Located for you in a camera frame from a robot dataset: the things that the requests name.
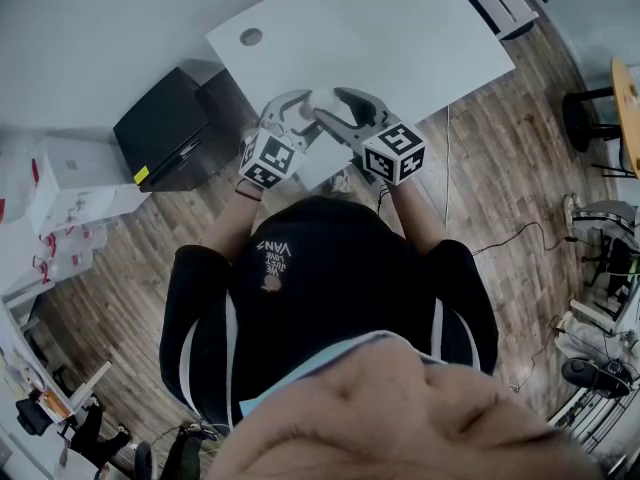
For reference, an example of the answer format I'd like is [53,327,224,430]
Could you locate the white desk leg frame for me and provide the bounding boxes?
[67,360,114,414]

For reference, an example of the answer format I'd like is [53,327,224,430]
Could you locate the black round stool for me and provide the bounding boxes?
[562,87,621,154]

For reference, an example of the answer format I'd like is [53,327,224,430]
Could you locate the person's right forearm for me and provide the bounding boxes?
[387,182,449,257]

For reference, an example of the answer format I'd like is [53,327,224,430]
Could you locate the white cylindrical object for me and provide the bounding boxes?
[302,86,346,119]

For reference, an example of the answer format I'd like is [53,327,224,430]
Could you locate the black floor cable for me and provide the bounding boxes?
[472,220,576,257]

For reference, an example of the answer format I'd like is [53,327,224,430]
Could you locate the black cabinet with yellow label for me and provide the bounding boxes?
[112,66,261,193]

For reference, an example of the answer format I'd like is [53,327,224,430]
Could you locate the round wooden table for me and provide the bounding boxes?
[610,56,640,179]

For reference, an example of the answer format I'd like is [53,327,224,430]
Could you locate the person's black shirt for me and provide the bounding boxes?
[158,195,500,429]

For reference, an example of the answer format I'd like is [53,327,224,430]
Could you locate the person's face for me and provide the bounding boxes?
[207,340,606,480]

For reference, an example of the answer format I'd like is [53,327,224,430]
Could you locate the white flat box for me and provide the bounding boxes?
[38,135,126,194]

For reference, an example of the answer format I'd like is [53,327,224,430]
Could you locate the person's left forearm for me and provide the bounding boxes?
[207,177,264,264]

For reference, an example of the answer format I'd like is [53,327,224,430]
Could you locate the black round device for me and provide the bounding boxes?
[560,357,632,399]

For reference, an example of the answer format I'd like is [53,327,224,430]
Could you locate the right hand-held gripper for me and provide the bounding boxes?
[311,86,427,188]

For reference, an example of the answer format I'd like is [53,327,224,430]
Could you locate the small black chair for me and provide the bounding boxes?
[14,397,54,437]

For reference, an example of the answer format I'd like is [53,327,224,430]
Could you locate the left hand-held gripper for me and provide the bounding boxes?
[237,89,326,190]

